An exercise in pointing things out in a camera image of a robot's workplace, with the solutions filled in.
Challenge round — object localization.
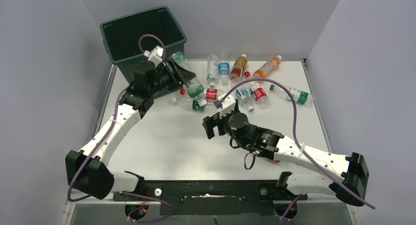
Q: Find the clear bottle red cap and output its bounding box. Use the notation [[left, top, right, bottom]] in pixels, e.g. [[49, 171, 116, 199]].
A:
[[246, 80, 270, 109]]

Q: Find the green tinted bottle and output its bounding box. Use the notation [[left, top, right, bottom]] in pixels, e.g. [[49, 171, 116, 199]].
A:
[[168, 51, 207, 107]]

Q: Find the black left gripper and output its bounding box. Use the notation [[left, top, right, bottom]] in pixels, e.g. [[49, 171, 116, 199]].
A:
[[148, 59, 195, 95]]

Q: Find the clear bottle green cap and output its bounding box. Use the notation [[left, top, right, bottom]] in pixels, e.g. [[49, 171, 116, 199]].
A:
[[269, 84, 313, 106]]

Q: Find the clear bottle dark green label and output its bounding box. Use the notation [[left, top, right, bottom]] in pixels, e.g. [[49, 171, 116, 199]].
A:
[[172, 97, 217, 113]]

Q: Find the clear bottle red label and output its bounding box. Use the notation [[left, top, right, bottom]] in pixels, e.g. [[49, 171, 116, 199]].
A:
[[179, 82, 226, 101]]

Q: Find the red label bottle red cap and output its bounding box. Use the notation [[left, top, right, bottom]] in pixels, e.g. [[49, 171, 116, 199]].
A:
[[267, 159, 287, 169]]

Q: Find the white blue label bottle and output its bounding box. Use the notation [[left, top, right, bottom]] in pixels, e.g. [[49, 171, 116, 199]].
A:
[[206, 54, 218, 87]]

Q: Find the clear bottle blue green label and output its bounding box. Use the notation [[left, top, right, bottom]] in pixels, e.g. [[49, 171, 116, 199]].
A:
[[234, 84, 254, 112]]

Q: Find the dark green trash bin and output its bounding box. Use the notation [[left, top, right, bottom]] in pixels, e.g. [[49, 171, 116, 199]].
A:
[[100, 6, 187, 83]]

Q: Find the brown tea bottle red label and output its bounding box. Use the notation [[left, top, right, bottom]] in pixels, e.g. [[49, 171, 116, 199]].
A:
[[230, 54, 248, 81]]

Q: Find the aluminium frame rail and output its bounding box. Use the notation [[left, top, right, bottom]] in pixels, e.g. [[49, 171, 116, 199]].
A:
[[60, 180, 362, 225]]

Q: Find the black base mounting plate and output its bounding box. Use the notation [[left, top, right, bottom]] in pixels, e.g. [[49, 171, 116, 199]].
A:
[[112, 179, 308, 217]]

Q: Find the orange juice bottle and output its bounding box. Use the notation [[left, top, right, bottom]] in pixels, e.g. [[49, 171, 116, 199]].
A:
[[253, 55, 282, 78]]

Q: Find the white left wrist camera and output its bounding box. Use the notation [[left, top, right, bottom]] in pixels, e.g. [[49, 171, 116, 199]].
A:
[[143, 46, 164, 67]]

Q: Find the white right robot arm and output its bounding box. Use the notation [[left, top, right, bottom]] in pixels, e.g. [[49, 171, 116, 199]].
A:
[[202, 112, 369, 206]]

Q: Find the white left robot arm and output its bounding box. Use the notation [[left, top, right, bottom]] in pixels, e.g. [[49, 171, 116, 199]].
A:
[[65, 59, 196, 202]]

